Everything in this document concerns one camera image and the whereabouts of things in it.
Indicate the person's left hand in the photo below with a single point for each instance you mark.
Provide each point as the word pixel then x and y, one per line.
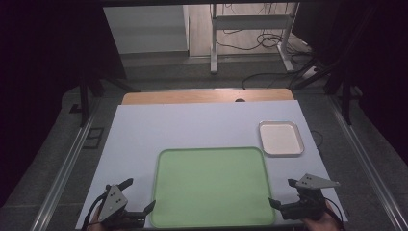
pixel 93 222

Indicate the large green tray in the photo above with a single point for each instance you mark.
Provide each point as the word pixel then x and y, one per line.
pixel 211 189

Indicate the aluminium rail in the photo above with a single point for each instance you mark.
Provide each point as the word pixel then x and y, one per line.
pixel 369 166
pixel 61 179

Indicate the black metal stand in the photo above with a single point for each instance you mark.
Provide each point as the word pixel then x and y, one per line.
pixel 85 96
pixel 345 96

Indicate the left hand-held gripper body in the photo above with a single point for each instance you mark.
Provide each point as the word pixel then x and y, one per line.
pixel 112 202

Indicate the wooden table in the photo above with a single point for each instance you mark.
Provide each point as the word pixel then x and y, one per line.
pixel 192 96

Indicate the black floor plate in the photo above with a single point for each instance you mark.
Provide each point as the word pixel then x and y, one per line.
pixel 93 138

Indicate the small white metal-rimmed tray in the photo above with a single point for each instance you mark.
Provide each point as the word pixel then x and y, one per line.
pixel 281 139

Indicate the white power strip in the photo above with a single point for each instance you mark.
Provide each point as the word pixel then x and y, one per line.
pixel 309 72

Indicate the white desk frame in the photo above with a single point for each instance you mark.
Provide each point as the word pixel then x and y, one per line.
pixel 250 21

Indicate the white cabinet panel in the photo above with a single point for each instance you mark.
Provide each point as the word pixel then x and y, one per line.
pixel 146 29

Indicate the white table mat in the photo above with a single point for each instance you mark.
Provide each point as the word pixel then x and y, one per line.
pixel 192 128

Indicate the person's right hand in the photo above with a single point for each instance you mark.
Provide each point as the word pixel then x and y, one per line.
pixel 322 223

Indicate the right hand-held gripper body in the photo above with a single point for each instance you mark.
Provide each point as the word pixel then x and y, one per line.
pixel 308 200

